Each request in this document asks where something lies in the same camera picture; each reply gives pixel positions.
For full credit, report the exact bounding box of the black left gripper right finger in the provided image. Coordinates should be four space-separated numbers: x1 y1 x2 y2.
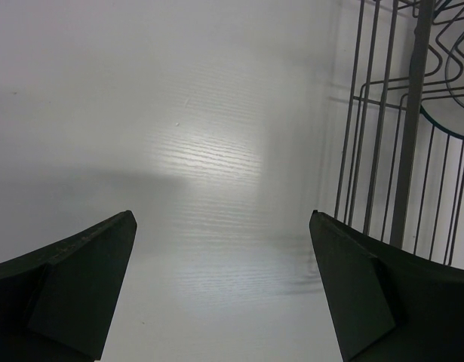
309 210 464 361

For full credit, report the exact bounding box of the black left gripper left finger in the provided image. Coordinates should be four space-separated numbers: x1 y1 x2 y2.
0 210 137 361

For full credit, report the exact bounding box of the green rimmed white plate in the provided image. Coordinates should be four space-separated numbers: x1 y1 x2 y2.
420 103 464 140

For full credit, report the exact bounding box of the black line flower plate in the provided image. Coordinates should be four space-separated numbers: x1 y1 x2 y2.
444 30 464 109

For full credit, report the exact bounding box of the grey wire dish rack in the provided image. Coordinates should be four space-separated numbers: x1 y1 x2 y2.
331 1 464 268

